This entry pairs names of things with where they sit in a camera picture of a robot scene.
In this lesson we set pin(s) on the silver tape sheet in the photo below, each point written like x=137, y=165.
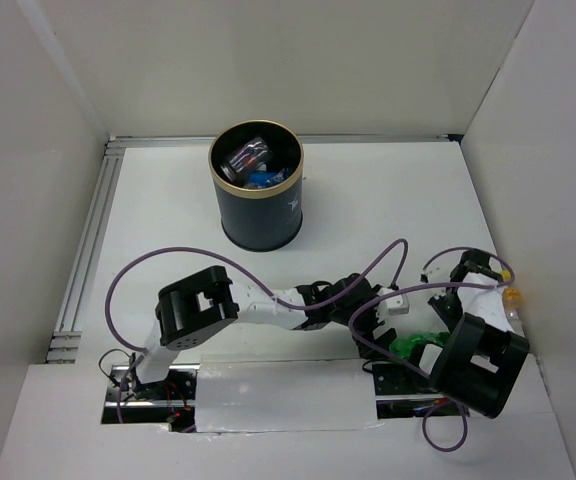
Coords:
x=284, y=396

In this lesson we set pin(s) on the green bottle near right base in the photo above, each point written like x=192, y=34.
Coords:
x=403, y=347

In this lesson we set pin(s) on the dark blue cylindrical bin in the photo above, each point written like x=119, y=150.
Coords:
x=266, y=219

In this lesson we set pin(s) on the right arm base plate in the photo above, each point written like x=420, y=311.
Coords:
x=399, y=392

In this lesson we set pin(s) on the clear bottle blue label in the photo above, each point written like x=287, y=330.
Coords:
x=262, y=179

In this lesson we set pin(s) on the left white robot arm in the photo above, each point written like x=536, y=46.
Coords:
x=193, y=310

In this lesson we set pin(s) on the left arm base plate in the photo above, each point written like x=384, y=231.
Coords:
x=171, y=403

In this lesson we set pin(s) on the clear wide-mouth plastic jar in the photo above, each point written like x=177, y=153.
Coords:
x=245, y=160

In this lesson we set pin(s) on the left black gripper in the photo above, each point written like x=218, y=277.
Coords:
x=382, y=342

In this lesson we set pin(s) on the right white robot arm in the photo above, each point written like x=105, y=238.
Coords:
x=482, y=356

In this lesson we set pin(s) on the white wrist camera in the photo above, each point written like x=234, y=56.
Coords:
x=393, y=306
x=434, y=274

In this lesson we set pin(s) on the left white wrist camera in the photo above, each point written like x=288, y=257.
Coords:
x=393, y=306

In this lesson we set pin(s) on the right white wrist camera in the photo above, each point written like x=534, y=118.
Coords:
x=434, y=274

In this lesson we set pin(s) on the small bottle yellow cap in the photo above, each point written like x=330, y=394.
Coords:
x=513, y=301

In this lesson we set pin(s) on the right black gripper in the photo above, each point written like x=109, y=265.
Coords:
x=437, y=304

